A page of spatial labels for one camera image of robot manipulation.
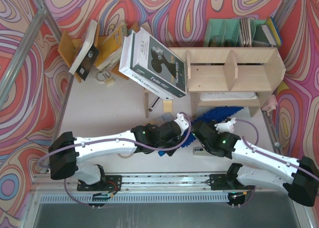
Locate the blue cover book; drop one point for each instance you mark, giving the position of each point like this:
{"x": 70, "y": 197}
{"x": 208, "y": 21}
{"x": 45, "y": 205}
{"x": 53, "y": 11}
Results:
{"x": 270, "y": 23}

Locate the light wooden bookshelf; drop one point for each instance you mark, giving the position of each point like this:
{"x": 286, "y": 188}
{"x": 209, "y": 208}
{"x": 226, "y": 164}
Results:
{"x": 232, "y": 69}

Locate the black cover white book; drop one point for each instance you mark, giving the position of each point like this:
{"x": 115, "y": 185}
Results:
{"x": 86, "y": 52}

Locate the brass padlock with ring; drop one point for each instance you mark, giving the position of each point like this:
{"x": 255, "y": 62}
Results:
{"x": 104, "y": 77}

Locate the yellow wooden book holder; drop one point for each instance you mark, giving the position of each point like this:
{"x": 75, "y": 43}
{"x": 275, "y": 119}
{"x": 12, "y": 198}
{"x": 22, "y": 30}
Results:
{"x": 68, "y": 46}

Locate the yellow sticky note pad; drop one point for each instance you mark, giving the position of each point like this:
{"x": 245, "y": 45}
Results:
{"x": 167, "y": 106}

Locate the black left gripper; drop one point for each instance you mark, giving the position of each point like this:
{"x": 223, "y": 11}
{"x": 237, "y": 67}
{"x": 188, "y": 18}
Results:
{"x": 172, "y": 143}

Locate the grey black stapler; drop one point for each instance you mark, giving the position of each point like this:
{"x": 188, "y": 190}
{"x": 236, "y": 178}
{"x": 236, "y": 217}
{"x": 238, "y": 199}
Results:
{"x": 199, "y": 151}

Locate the pink pig figurine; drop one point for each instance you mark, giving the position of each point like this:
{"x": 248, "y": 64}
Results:
{"x": 270, "y": 104}

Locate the small wooden stand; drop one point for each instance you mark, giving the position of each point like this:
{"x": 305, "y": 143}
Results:
{"x": 146, "y": 102}

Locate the large Twins story book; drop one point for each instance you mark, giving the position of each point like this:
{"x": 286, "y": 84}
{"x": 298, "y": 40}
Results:
{"x": 159, "y": 64}

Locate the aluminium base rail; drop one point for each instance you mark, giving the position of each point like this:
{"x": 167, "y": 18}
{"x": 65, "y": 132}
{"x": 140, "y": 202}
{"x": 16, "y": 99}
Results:
{"x": 170, "y": 182}

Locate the teal file organizer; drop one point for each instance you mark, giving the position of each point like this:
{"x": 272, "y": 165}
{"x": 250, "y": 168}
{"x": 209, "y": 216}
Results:
{"x": 226, "y": 33}

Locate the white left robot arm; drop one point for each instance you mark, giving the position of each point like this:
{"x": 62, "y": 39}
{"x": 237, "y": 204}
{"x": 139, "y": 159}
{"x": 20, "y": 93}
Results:
{"x": 68, "y": 155}

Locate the yellow paperback book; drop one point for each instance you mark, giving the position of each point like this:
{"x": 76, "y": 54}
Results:
{"x": 111, "y": 49}

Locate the black white pen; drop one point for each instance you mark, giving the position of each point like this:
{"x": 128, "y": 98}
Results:
{"x": 154, "y": 104}

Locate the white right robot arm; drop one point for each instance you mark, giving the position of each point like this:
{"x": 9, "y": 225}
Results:
{"x": 254, "y": 166}

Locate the white Ciokladfabriken book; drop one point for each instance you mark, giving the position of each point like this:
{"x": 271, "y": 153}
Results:
{"x": 126, "y": 68}

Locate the blue microfiber duster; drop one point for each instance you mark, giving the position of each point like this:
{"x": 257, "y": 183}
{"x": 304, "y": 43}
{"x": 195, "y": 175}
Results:
{"x": 217, "y": 114}

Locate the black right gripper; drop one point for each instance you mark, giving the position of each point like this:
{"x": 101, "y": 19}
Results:
{"x": 199, "y": 134}

